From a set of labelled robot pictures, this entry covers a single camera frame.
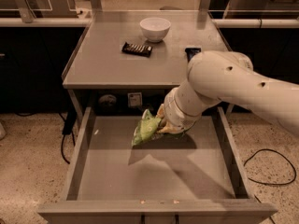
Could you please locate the black cable on floor right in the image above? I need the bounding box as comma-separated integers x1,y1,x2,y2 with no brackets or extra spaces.
243,148,297,224

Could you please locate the white horizontal rail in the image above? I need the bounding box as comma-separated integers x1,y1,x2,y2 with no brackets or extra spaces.
0,18,92,27

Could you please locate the black power plug and cable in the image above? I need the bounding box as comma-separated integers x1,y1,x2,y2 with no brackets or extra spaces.
57,109,78,165

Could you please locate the dark striped snack bar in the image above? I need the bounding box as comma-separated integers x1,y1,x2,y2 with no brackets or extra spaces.
121,43,152,57

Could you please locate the grey cabinet with top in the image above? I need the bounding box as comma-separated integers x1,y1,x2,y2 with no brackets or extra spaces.
64,10,230,119

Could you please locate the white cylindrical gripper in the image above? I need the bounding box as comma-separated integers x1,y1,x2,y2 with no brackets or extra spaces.
156,88,201,133

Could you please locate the white ceramic bowl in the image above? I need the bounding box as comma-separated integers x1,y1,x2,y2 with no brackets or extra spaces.
139,17,171,43

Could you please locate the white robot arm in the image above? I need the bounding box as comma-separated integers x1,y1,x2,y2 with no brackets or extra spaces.
159,51,299,135

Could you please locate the dark blue snack wrapper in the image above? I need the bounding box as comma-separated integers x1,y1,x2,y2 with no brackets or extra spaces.
185,48,201,62

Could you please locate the green jalapeno chip bag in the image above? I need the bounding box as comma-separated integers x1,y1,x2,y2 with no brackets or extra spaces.
131,108,188,147

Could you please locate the round dark knob object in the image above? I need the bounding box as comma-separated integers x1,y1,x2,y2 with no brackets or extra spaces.
98,94,117,109

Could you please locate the open grey top drawer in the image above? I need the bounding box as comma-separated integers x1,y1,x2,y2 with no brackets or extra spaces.
38,108,277,224

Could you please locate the white label card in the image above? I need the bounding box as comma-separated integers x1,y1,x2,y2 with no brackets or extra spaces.
128,92,142,107

